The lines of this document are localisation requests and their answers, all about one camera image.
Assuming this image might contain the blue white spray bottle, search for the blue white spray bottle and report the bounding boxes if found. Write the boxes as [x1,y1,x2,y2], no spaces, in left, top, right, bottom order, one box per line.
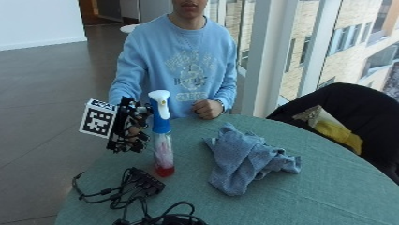
[148,89,176,178]

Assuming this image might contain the white marker cube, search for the white marker cube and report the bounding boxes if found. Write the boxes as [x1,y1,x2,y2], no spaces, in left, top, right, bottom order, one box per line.
[78,98,118,140]

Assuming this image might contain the the person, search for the the person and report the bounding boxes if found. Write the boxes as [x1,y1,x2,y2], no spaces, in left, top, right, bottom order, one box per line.
[108,0,239,120]

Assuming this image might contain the blue grey cloth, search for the blue grey cloth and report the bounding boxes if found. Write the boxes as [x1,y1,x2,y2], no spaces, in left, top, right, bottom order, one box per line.
[202,122,303,197]

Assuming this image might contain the green tablecloth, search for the green tablecloth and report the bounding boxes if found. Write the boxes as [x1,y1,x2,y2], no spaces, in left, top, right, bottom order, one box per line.
[53,113,399,225]

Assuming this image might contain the white round table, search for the white round table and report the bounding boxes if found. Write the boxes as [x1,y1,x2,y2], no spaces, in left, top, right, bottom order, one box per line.
[118,23,142,35]

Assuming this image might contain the yellow bag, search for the yellow bag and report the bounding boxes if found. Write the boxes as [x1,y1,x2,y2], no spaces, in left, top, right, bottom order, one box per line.
[291,104,364,156]

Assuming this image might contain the black chair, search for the black chair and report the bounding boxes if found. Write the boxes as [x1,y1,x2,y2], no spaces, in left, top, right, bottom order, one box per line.
[266,82,399,186]

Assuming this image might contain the black cable hub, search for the black cable hub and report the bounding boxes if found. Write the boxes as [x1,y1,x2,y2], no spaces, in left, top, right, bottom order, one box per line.
[124,167,168,197]

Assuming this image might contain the black cables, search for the black cables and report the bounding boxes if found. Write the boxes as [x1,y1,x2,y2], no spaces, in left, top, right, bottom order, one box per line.
[71,167,210,225]

